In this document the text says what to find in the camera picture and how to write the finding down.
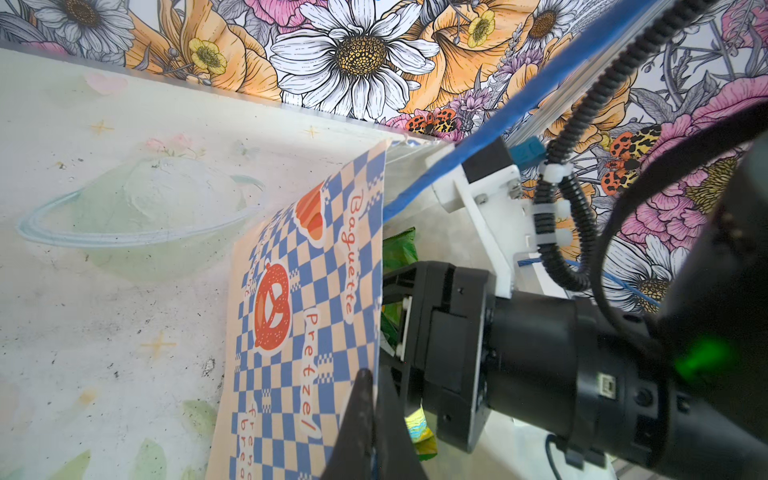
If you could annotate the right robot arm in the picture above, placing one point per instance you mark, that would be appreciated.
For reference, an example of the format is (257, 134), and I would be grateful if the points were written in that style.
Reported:
(682, 393)

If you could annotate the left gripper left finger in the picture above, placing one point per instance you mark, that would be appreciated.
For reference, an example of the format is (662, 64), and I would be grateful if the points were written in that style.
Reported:
(352, 455)

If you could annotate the green rainbow snack bag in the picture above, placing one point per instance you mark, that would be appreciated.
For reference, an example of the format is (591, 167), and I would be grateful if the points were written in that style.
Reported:
(422, 437)

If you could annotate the checkered paper bag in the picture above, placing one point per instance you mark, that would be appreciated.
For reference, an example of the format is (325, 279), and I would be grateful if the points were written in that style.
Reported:
(306, 291)

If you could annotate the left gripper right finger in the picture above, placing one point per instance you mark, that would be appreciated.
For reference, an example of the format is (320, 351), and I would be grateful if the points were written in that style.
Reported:
(395, 454)

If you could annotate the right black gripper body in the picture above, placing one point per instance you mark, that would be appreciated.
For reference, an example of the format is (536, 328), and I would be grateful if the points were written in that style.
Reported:
(464, 352)

